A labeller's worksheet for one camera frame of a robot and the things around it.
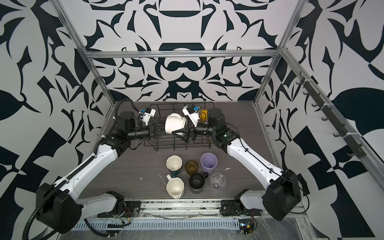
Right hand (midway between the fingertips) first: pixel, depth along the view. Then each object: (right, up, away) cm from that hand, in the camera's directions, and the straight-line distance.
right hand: (178, 126), depth 67 cm
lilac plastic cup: (+15, -20, +15) cm, 29 cm away
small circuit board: (+32, -47, +4) cm, 57 cm away
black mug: (+9, -31, +14) cm, 35 cm away
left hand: (-4, 0, +3) cm, 5 cm away
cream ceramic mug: (-3, -33, +12) cm, 35 cm away
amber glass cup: (+6, -24, +19) cm, 32 cm away
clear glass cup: (+20, -30, +15) cm, 40 cm away
